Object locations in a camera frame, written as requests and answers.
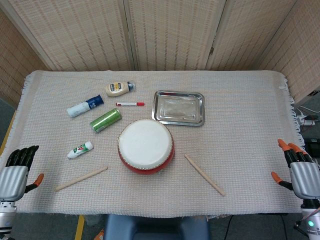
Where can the wooden drumstick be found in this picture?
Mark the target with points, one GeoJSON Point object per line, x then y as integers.
{"type": "Point", "coordinates": [203, 174]}
{"type": "Point", "coordinates": [82, 178]}

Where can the green drink can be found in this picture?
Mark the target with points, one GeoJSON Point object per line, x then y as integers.
{"type": "Point", "coordinates": [105, 120]}

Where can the woven folding screen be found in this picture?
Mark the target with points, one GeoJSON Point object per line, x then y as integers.
{"type": "Point", "coordinates": [75, 32]}

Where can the red white marker pen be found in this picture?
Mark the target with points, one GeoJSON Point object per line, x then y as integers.
{"type": "Point", "coordinates": [130, 103]}

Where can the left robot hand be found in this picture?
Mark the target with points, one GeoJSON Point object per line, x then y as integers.
{"type": "Point", "coordinates": [12, 180]}

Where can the small white green tube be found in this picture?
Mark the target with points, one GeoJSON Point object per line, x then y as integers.
{"type": "Point", "coordinates": [80, 150]}

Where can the black box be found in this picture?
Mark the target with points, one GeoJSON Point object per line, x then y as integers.
{"type": "Point", "coordinates": [312, 146]}

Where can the red drum white skin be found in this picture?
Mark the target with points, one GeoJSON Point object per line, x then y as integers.
{"type": "Point", "coordinates": [145, 145]}

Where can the stainless steel tray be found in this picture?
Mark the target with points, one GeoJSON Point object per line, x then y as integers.
{"type": "Point", "coordinates": [178, 108]}

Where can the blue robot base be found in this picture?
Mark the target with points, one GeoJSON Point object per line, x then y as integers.
{"type": "Point", "coordinates": [150, 225]}

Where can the white power strip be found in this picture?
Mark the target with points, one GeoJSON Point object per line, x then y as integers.
{"type": "Point", "coordinates": [308, 122]}

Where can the cream mayonnaise squeeze bottle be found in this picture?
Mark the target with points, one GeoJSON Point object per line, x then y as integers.
{"type": "Point", "coordinates": [116, 89]}

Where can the beige woven tablecloth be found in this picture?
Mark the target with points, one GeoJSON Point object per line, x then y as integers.
{"type": "Point", "coordinates": [237, 140]}

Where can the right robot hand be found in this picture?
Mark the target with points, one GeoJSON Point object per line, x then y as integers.
{"type": "Point", "coordinates": [305, 177]}

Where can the orange packet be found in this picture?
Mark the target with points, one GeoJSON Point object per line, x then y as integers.
{"type": "Point", "coordinates": [100, 235]}

